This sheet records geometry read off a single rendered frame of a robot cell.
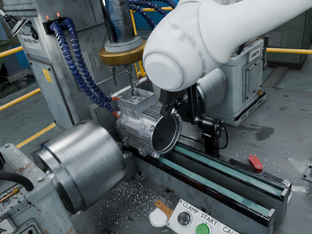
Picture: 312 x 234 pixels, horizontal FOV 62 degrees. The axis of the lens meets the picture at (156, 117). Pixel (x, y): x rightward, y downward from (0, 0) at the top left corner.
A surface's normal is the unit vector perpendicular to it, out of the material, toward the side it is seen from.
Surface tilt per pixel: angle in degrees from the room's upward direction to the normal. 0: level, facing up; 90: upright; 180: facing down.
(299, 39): 90
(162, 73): 103
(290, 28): 90
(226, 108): 90
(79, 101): 90
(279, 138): 0
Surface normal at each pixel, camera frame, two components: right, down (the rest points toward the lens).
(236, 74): 0.71, 0.26
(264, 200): -0.69, 0.47
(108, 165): 0.66, 0.06
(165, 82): -0.51, 0.67
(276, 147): -0.16, -0.85
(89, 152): 0.37, -0.44
